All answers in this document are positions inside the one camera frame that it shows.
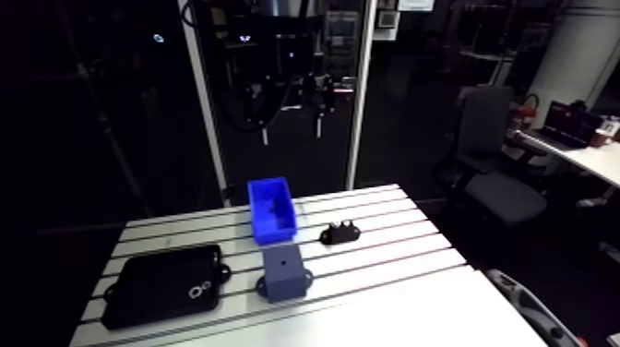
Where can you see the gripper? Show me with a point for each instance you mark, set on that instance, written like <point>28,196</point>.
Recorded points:
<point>290,55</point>

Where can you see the blue bin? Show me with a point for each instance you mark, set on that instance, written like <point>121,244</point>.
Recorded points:
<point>267,227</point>

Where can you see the black oval holder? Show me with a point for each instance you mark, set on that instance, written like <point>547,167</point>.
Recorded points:
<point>339,235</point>

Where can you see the dark blue-grey block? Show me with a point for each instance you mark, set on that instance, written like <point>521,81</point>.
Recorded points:
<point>286,281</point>

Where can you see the black tray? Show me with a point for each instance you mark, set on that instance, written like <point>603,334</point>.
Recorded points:
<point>155,286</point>

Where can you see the dark office chair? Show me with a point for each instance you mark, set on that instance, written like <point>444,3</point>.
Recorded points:
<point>504,194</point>

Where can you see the black laptop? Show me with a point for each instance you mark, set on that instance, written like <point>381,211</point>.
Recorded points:
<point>571,123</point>

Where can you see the white desk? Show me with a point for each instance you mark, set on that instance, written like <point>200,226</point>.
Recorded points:
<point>591,162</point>

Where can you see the pale holed strip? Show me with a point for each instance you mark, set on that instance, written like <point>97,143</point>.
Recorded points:
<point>533,305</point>

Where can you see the white upright post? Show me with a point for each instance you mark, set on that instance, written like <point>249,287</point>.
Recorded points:
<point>359,97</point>

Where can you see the white slanted post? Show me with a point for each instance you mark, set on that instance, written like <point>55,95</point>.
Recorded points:
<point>206,97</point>

